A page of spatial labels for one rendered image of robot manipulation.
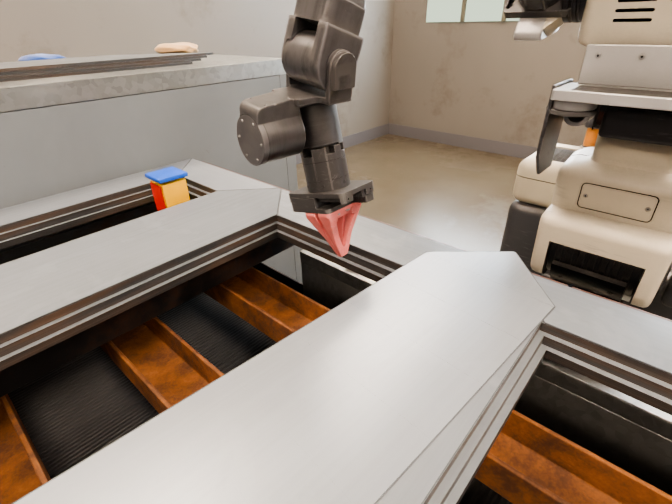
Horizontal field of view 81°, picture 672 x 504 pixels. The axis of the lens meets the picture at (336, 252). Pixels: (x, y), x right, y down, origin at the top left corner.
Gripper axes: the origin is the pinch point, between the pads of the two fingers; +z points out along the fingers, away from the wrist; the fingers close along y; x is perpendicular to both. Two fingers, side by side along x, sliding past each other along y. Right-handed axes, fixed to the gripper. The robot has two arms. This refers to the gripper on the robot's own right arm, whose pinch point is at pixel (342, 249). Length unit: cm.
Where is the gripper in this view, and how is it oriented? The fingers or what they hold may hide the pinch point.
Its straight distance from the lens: 55.9
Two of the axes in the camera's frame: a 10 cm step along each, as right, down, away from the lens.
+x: 6.6, -3.8, 6.5
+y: 7.3, 1.1, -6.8
